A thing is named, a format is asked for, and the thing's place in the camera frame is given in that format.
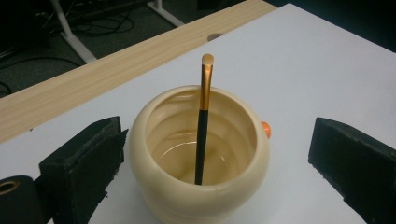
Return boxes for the light wooden table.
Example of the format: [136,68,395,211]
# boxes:
[0,0,278,146]

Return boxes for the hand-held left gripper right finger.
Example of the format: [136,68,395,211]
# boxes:
[307,116,396,224]

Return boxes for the black makeup brush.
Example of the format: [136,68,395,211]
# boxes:
[193,52,216,187]

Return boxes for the black floor cable tangle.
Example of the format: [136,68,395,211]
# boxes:
[71,6,148,36]

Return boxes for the cream ribbed ceramic cup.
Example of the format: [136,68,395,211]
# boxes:
[128,84,273,224]

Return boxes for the white metal stand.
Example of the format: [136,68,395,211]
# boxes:
[50,0,186,64]

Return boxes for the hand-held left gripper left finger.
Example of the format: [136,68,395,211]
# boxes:
[38,116,130,224]

